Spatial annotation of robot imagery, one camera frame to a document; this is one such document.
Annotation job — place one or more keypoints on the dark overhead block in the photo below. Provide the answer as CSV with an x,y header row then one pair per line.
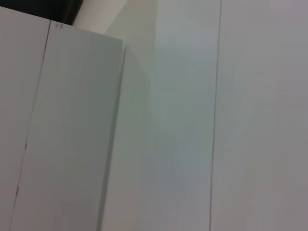
x,y
48,9

